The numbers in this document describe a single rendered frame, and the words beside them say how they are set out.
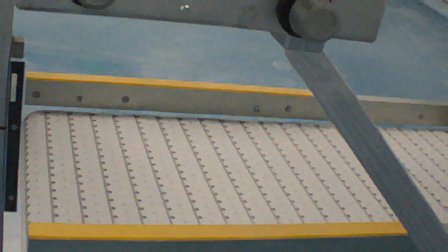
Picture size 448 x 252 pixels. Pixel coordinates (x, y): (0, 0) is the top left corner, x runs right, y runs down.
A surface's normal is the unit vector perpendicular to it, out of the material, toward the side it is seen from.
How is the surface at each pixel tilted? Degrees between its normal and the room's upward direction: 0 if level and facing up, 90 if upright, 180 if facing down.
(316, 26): 90
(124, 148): 0
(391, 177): 87
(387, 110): 90
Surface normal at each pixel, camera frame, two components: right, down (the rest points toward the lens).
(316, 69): -0.34, 0.31
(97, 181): 0.16, -0.89
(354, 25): 0.21, 0.46
